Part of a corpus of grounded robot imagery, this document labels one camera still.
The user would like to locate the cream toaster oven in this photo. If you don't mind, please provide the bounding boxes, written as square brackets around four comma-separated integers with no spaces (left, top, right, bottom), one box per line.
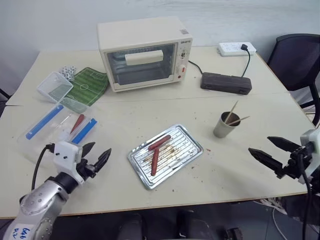
[96,16,194,94]

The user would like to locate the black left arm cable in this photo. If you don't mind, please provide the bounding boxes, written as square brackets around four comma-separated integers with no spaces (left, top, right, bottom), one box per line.
[31,143,56,194]

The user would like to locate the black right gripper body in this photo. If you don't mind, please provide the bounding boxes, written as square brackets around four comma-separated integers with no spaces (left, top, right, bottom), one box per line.
[282,146,313,180]

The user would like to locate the large clear plastic box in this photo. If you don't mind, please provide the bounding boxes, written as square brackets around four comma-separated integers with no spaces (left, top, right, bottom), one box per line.
[16,103,99,166]

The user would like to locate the long blue sealing clip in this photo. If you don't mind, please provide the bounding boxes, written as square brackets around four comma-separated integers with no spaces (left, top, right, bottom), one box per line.
[25,104,65,140]

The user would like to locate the green football field mat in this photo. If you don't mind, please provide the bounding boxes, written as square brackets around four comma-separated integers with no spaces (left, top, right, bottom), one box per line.
[61,66,110,107]

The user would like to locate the ribbed metal baking tray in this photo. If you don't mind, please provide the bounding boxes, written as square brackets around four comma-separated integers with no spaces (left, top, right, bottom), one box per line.
[127,123,204,191]

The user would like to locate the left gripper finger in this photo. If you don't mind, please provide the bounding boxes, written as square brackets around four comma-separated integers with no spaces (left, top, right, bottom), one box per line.
[94,147,113,174]
[81,141,97,159]

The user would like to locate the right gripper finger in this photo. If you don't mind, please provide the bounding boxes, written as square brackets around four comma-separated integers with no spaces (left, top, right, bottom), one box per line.
[247,147,285,179]
[267,136,302,153]

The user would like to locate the dark brown plastic case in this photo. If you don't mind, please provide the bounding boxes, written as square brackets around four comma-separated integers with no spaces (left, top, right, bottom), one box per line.
[200,71,253,96]

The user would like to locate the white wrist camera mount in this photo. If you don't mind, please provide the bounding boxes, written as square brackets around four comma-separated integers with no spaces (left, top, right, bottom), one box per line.
[52,140,85,185]
[299,129,320,185]

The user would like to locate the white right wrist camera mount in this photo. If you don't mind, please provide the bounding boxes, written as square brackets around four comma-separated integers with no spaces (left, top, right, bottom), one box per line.
[299,129,320,185]

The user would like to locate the metal cup with skewers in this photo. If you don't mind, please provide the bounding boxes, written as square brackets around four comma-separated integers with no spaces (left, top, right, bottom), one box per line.
[212,111,242,139]

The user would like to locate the small clear plastic container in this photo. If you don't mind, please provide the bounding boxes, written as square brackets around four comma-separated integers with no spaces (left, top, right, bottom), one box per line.
[60,96,91,114]

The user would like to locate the white cable bundle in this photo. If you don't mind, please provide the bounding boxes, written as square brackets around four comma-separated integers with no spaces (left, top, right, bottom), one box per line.
[258,196,290,237]

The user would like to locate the white power strip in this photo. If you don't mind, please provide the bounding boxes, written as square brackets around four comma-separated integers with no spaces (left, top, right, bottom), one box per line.
[216,41,258,58]

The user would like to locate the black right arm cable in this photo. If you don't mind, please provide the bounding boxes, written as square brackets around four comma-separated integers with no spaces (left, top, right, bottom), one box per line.
[298,151,315,240]

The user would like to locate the short blue sealing clip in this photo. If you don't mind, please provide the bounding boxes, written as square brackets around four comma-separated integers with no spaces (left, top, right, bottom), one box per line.
[71,118,98,146]

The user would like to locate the thin wooden stick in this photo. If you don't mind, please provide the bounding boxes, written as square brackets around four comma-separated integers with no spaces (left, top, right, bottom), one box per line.
[224,100,240,125]
[229,115,251,126]

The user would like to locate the black oven power cable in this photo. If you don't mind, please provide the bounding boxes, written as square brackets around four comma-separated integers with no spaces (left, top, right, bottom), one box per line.
[187,59,205,75]

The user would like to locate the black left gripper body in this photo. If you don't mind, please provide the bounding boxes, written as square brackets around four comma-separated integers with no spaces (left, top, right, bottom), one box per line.
[74,157,98,182]

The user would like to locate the black plug with cable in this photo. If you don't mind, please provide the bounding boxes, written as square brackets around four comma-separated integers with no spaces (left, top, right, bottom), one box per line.
[240,44,252,78]

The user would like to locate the dark object under table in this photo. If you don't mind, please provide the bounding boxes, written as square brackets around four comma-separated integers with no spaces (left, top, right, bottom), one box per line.
[284,191,320,219]

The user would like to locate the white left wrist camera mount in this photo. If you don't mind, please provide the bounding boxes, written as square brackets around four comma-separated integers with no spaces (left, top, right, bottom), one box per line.
[52,140,85,185]

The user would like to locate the dark object at room edge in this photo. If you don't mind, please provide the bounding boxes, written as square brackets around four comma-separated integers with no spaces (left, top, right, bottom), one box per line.
[0,87,12,119]

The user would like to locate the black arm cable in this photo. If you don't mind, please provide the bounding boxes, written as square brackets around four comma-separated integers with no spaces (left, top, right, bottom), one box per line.
[31,143,56,194]
[298,151,315,240]

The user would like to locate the black mesh office chair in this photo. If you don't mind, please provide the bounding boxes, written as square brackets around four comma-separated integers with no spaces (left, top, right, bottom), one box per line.
[266,33,320,128]

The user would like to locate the white mesh basket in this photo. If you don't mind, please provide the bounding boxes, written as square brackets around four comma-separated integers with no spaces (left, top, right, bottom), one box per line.
[36,71,74,104]

